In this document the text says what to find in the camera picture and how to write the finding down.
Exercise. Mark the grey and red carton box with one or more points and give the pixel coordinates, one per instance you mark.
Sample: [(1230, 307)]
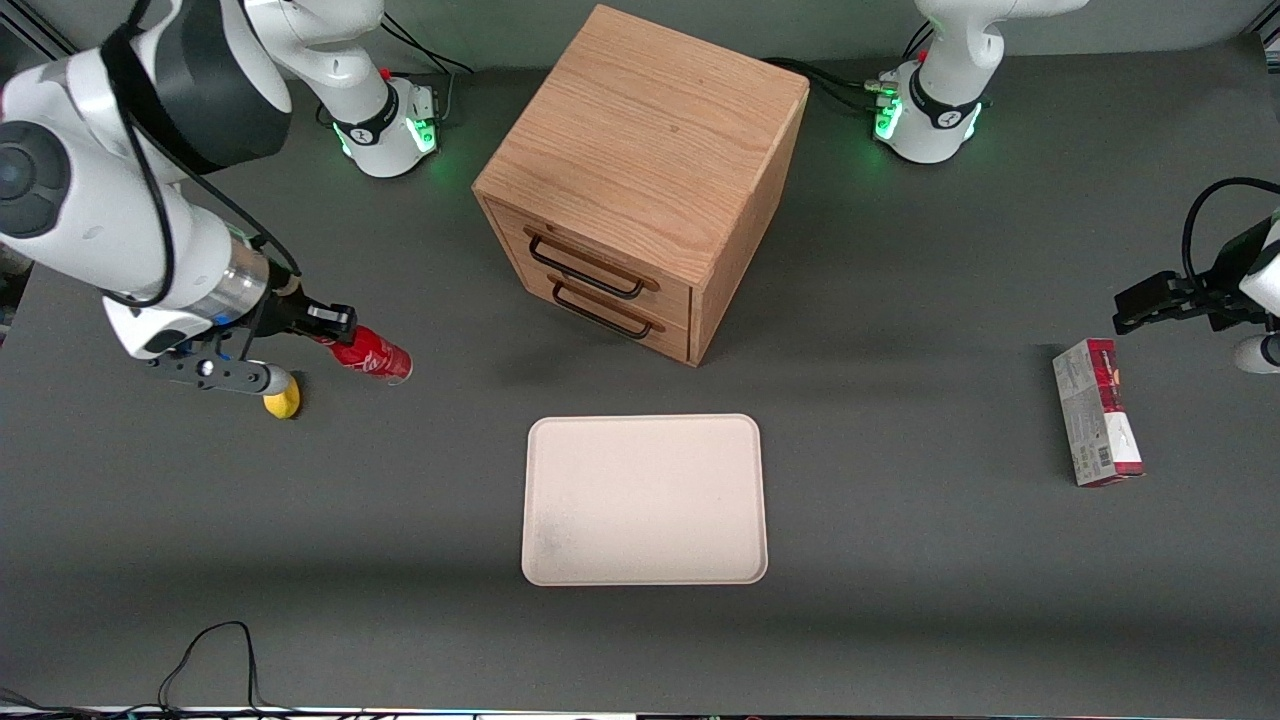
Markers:
[(1095, 420)]

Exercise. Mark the red coke bottle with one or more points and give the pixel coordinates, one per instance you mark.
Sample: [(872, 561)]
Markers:
[(375, 357)]

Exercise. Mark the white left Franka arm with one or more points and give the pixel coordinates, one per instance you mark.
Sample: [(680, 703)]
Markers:
[(940, 90)]

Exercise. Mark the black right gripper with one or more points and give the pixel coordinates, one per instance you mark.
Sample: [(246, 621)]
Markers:
[(290, 309)]

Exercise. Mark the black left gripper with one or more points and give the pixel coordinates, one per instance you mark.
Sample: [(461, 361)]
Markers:
[(1222, 288)]

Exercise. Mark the dark grey table mat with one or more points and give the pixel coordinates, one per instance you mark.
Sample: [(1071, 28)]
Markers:
[(900, 600)]

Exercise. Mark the beige rectangular tray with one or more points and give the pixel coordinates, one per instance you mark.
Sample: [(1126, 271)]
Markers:
[(645, 500)]

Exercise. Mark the wooden drawer cabinet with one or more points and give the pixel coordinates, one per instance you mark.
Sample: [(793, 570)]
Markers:
[(650, 130)]

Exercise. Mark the wide wooden drawer front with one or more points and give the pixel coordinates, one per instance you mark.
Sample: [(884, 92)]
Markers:
[(672, 298)]

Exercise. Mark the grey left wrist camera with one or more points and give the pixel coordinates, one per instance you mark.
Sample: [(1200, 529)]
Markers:
[(1258, 355)]

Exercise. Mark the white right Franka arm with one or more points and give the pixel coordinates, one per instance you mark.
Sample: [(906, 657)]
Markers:
[(90, 200)]

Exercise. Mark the yellow lemon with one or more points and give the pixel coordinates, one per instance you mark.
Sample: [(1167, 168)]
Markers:
[(283, 404)]

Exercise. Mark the narrow wooden drawer front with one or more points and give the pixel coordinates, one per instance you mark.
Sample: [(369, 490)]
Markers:
[(676, 341)]

